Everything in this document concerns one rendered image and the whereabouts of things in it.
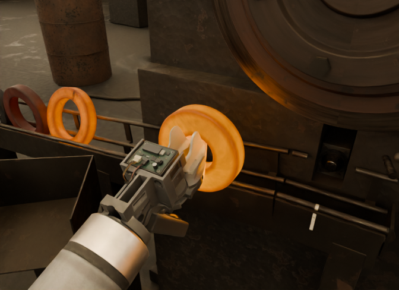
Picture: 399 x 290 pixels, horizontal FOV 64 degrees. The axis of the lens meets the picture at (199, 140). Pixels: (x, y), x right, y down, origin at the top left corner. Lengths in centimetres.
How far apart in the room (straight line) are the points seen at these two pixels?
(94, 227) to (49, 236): 37
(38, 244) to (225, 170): 43
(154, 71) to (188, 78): 10
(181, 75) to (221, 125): 28
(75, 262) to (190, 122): 26
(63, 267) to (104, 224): 6
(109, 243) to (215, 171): 23
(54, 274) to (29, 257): 36
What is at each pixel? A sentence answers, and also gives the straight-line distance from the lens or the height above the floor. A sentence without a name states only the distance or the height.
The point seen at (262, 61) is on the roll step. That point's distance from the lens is 52.
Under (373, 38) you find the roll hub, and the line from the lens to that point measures 43.
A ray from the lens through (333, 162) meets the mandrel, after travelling 71.
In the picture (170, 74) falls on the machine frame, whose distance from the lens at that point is 77.
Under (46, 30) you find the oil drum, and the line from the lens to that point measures 333.
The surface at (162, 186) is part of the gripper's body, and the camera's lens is 42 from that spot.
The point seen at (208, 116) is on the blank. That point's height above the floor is 90.
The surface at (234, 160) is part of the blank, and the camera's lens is 51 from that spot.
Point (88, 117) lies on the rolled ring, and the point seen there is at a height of 72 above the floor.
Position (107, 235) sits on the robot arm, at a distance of 39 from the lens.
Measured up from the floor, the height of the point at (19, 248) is 60.
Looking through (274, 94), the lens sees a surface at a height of 91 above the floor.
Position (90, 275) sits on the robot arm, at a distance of 38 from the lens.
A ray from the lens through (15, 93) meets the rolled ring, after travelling 114.
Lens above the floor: 112
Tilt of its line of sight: 30 degrees down
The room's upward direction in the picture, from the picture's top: straight up
